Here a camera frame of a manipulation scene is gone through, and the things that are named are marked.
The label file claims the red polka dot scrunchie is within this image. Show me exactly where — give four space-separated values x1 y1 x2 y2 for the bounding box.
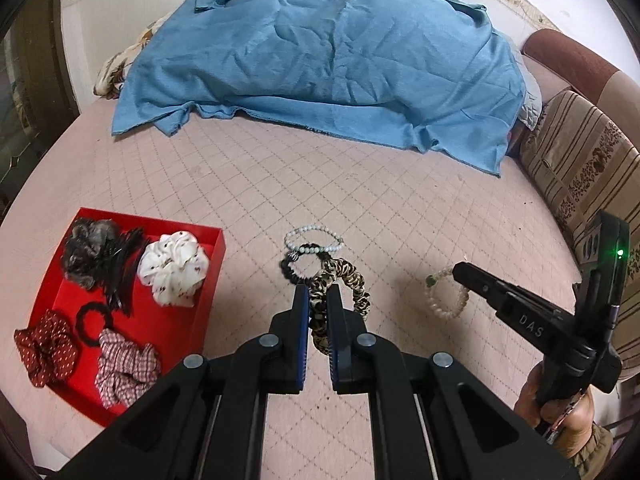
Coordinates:
14 310 81 389

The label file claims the dark sheer scrunchie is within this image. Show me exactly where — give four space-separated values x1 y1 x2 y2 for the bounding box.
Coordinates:
61 217 122 291

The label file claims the black scrunchie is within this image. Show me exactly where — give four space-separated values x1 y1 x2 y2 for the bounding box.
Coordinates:
76 301 119 349

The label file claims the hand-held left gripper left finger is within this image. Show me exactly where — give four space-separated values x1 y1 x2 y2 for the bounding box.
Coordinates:
57 285 311 480

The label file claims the white bead bracelet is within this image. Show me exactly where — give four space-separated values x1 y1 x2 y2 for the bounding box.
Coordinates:
284 225 346 256

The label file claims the brown sofa backrest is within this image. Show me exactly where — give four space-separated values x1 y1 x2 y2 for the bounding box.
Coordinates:
520 29 632 107

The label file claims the leopard print scrunchie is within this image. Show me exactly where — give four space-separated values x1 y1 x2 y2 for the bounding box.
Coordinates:
306 256 372 359

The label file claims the black bead bracelet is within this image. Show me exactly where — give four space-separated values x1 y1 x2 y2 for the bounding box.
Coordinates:
280 252 327 287

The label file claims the floral pillow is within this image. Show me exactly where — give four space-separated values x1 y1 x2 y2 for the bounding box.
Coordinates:
92 15 174 99

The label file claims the beige bead bracelet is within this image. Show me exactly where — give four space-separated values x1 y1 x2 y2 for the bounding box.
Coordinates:
426 268 471 320

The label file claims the person's right hand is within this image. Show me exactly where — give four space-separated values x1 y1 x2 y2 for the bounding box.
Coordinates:
515 364 597 457

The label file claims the person's right forearm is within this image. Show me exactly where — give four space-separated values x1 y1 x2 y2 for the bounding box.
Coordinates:
564 422 617 477

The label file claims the red white plaid scrunchie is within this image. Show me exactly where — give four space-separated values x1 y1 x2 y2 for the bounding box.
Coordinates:
95 328 162 409

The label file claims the grey white pillow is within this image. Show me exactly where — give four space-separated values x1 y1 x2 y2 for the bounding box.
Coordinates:
514 54 544 134

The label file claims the white floral scrunchie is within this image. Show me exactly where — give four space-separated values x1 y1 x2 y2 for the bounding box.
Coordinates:
137 230 210 309

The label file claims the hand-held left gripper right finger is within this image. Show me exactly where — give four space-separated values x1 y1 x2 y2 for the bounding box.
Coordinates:
326 284 581 480

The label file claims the wooden cabinet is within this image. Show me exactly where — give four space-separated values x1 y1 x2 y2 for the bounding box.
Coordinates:
0 0 81 223

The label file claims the black hair clip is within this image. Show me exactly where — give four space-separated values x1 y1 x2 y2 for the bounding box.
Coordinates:
100 227 149 317

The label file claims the blue cloth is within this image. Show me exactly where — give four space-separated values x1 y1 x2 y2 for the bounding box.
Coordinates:
111 0 529 179

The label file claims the red storage box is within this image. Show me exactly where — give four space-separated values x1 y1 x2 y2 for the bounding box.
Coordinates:
14 206 227 428

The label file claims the striped patterned sofa cushion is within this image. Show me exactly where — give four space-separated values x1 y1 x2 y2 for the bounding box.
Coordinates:
520 90 640 283

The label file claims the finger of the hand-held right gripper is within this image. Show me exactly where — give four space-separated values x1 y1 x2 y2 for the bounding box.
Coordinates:
451 261 584 361

